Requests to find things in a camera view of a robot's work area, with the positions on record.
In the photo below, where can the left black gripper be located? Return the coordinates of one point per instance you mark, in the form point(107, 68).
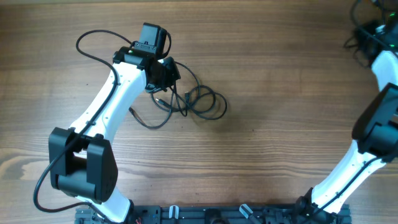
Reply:
point(174, 76)

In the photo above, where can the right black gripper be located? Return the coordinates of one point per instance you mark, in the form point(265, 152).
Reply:
point(364, 30)

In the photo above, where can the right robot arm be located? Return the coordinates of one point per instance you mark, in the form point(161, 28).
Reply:
point(374, 135)

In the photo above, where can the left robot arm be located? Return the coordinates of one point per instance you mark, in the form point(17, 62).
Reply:
point(82, 163)

